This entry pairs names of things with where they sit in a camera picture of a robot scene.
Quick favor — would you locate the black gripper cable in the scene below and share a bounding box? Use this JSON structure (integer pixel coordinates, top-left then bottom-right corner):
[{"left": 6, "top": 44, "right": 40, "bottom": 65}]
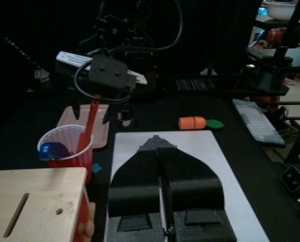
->
[{"left": 73, "top": 60, "right": 132, "bottom": 103}]

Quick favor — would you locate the white frame corner clamp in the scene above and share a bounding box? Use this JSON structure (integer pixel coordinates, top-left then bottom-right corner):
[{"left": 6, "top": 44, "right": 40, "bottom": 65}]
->
[
  {"left": 34, "top": 67, "right": 52, "bottom": 83},
  {"left": 200, "top": 66, "right": 220, "bottom": 78}
]

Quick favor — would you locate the small blue tape piece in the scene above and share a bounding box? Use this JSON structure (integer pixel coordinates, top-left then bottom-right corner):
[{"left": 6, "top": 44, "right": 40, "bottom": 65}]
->
[{"left": 92, "top": 162, "right": 105, "bottom": 174}]

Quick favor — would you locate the red plastic cup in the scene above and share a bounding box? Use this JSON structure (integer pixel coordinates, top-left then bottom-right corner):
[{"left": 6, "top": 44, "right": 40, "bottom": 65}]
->
[{"left": 36, "top": 124, "right": 96, "bottom": 183}]

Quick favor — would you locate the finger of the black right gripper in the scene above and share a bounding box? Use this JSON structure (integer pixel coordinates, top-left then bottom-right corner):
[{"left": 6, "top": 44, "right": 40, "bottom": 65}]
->
[
  {"left": 100, "top": 97, "right": 119, "bottom": 125},
  {"left": 68, "top": 94, "right": 84, "bottom": 122}
]

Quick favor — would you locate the red plastic toy knife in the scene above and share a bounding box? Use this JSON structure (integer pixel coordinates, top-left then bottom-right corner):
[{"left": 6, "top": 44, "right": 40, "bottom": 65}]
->
[{"left": 76, "top": 99, "right": 103, "bottom": 155}]

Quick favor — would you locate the black electronics box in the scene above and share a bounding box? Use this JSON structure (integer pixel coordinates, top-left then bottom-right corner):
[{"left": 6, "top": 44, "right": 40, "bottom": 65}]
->
[{"left": 281, "top": 164, "right": 300, "bottom": 195}]

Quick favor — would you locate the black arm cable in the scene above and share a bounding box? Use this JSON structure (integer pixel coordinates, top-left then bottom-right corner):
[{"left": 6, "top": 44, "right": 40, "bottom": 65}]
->
[{"left": 107, "top": 0, "right": 186, "bottom": 55}]

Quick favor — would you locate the pink cutting board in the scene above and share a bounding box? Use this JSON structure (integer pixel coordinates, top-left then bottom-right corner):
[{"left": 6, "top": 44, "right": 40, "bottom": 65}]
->
[{"left": 57, "top": 103, "right": 112, "bottom": 149}]

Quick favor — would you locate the wooden box with slot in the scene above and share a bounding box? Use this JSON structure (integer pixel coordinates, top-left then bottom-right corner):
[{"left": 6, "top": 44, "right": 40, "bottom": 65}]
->
[{"left": 0, "top": 166, "right": 97, "bottom": 242}]

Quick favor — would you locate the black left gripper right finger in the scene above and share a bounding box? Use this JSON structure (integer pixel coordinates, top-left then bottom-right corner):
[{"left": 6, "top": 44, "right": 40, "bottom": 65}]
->
[{"left": 156, "top": 134, "right": 239, "bottom": 242}]

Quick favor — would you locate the grey computer keyboard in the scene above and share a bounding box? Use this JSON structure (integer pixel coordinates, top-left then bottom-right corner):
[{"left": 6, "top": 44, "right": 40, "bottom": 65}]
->
[{"left": 232, "top": 97, "right": 287, "bottom": 147}]

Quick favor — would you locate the white cutting board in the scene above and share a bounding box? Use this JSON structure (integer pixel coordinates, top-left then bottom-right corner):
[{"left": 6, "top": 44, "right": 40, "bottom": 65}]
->
[{"left": 103, "top": 130, "right": 271, "bottom": 242}]

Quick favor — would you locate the white bowl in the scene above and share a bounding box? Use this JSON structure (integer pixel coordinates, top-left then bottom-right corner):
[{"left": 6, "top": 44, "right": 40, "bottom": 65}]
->
[{"left": 266, "top": 0, "right": 300, "bottom": 21}]

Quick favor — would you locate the printed warning label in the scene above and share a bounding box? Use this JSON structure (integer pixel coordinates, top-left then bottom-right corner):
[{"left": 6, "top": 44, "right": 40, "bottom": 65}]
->
[{"left": 175, "top": 78, "right": 214, "bottom": 92}]

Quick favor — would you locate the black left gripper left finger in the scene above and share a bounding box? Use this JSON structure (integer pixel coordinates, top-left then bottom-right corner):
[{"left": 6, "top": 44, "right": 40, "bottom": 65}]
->
[{"left": 105, "top": 134, "right": 171, "bottom": 242}]

